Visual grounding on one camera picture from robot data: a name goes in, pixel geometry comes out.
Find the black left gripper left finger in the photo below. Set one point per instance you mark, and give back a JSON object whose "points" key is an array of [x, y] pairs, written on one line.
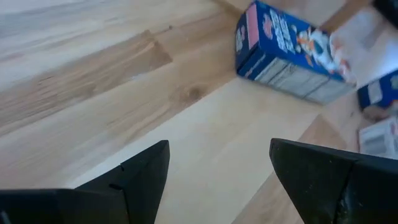
{"points": [[136, 186]]}

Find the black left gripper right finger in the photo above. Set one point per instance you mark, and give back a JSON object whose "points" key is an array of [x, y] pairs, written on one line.
{"points": [[326, 186]]}

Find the blue Frosted Flakes box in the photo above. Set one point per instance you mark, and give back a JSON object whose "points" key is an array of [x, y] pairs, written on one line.
{"points": [[384, 90], [280, 37], [379, 140]]}

